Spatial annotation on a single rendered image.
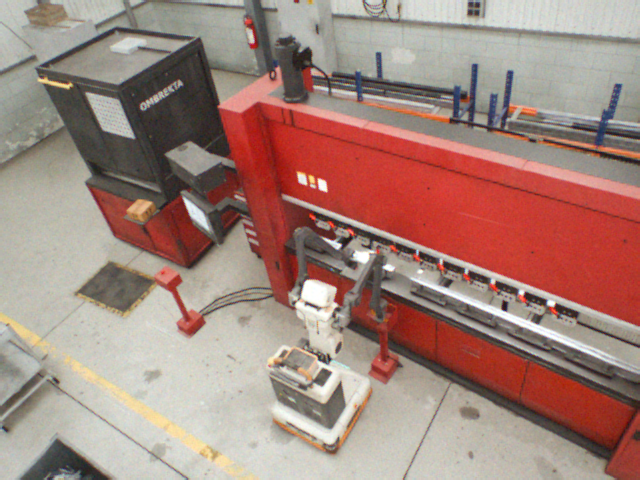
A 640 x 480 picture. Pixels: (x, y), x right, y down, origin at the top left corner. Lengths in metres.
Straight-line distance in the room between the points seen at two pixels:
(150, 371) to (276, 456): 1.60
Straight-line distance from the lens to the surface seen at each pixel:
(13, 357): 5.86
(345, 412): 4.33
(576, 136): 5.04
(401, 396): 4.70
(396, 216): 3.79
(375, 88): 5.83
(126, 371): 5.53
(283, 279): 5.04
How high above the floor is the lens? 4.06
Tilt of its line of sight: 42 degrees down
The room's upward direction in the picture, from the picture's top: 10 degrees counter-clockwise
